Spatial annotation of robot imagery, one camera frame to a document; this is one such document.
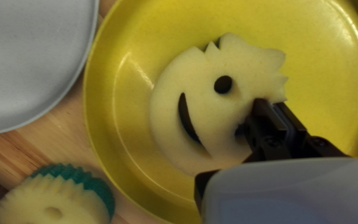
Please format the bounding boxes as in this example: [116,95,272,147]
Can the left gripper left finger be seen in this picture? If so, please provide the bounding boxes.
[194,98,293,215]

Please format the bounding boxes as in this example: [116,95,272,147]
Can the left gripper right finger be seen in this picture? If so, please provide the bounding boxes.
[273,102,349,160]

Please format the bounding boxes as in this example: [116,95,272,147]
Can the yellow smiling face sponge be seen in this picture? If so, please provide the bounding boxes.
[0,163,116,224]
[149,32,289,177]

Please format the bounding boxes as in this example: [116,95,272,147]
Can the yellow round plate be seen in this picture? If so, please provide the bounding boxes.
[83,0,358,224]

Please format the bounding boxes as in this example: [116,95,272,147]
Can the grey round plate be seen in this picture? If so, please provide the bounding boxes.
[0,0,100,136]

